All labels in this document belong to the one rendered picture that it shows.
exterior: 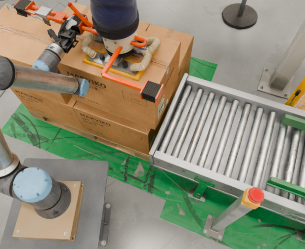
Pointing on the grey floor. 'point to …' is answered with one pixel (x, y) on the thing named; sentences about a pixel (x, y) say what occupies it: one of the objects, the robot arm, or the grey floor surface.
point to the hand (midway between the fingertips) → (73, 21)
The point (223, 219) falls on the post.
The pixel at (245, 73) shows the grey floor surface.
